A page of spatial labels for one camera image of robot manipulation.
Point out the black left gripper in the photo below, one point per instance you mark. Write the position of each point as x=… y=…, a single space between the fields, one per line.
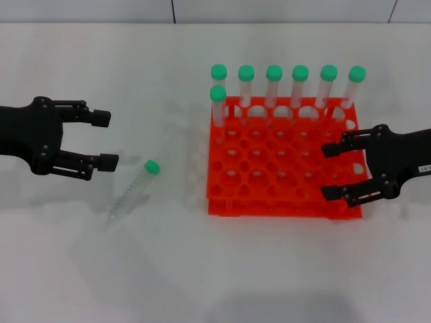
x=30 y=134

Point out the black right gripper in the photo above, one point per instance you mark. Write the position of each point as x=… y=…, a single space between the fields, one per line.
x=394 y=158

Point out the clear test tube green cap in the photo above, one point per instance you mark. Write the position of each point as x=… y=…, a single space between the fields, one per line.
x=151 y=167
x=357 y=74
x=300 y=72
x=246 y=73
x=219 y=71
x=274 y=72
x=218 y=94
x=328 y=72

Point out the orange test tube rack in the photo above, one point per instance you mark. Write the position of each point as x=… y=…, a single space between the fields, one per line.
x=269 y=188

